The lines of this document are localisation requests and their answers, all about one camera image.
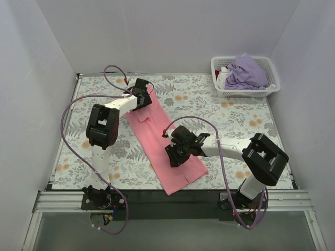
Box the pink t shirt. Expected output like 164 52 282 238
125 87 208 196

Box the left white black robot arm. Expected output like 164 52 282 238
83 78 153 208

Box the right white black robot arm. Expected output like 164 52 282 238
162 125 289 209

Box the floral table mat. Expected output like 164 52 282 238
52 75 281 190

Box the white garment in basket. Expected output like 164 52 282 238
216 66 231 89

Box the purple t shirt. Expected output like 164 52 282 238
225 54 268 90

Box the white plastic laundry basket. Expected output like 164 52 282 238
210 56 281 98

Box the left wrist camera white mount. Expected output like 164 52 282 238
126 77 137 89

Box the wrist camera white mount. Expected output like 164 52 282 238
162 129 176 146
126 77 137 89

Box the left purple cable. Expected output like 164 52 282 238
60 64 130 235

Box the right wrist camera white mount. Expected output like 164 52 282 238
162 129 176 146

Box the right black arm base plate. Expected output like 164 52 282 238
218 192 267 210

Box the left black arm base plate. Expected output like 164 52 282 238
81 186 126 210

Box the aluminium frame rail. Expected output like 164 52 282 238
23 190 327 250

